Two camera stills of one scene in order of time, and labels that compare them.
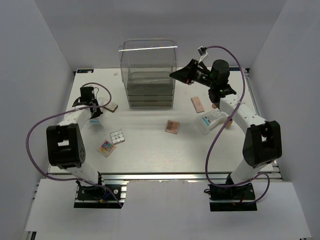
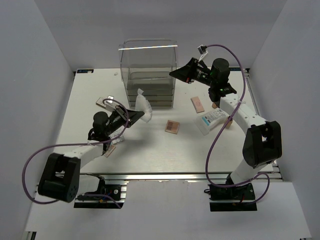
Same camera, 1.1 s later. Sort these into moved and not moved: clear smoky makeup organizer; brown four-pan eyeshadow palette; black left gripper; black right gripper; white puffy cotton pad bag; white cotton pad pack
Moved: black left gripper; white puffy cotton pad bag
Not moved: brown four-pan eyeshadow palette; clear smoky makeup organizer; black right gripper; white cotton pad pack
